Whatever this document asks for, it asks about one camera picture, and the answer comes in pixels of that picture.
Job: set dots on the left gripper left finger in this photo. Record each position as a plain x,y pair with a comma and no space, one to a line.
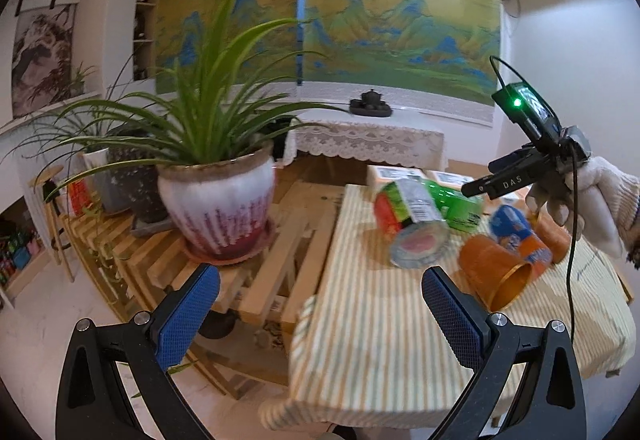
93,402

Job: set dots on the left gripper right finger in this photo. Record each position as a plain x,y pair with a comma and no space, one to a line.
549,402

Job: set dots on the green plastic cup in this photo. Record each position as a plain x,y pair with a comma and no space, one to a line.
461,213

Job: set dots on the blue orange printed cup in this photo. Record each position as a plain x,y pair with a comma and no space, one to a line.
511,229

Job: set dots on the orange patterned paper cup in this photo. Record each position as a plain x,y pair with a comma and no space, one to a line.
555,237

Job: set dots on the orange gold-lined cup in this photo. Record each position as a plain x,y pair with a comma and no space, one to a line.
495,274

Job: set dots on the white gloved right hand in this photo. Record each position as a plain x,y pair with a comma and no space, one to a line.
603,207

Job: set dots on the orange tissue pack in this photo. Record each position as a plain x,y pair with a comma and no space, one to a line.
378,176
448,180

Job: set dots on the white lace tablecloth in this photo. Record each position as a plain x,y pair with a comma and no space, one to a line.
406,138

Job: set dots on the wooden slat bench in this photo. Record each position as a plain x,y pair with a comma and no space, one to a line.
263,294

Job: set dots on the black teapot set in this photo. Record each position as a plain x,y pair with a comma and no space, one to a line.
370,104

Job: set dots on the striped tablecloth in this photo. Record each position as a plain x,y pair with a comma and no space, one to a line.
367,352

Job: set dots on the right landscape roller blind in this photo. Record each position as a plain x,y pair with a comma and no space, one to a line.
434,46

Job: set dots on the dark speckled plant pot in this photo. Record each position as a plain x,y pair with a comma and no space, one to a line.
138,184

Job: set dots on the wooden stool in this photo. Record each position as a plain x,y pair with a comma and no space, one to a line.
46,188

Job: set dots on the white red ceramic plant pot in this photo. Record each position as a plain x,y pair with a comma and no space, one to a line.
220,208

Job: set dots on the green spider plant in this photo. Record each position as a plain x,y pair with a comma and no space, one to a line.
210,117

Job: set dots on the hanging ink painting scroll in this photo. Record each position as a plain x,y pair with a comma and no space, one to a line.
42,58

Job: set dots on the wooden wall shelf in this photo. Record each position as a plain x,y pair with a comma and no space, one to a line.
143,61

